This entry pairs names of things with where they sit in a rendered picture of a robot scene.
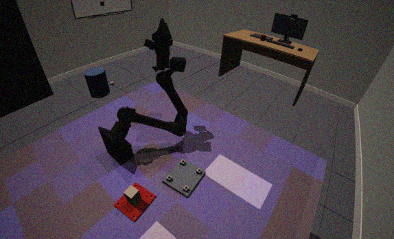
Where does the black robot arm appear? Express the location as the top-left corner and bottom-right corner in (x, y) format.
(107, 39), (188, 141)

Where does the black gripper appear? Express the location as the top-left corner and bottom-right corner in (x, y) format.
(152, 18), (173, 57)

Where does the red board with square handle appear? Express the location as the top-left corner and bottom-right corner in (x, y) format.
(114, 182), (156, 222)

